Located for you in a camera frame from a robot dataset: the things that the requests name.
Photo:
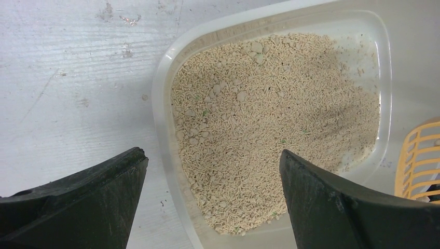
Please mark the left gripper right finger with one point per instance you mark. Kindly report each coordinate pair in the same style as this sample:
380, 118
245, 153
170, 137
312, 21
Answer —
329, 211

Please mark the orange plastic litter scoop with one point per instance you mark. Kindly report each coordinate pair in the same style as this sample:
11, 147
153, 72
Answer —
417, 171

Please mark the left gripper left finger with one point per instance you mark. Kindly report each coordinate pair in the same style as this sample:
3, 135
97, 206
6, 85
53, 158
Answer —
93, 208

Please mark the white plastic litter tray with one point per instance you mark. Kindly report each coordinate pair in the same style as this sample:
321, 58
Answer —
393, 45

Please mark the beige cat litter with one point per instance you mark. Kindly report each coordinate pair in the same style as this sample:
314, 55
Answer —
236, 107

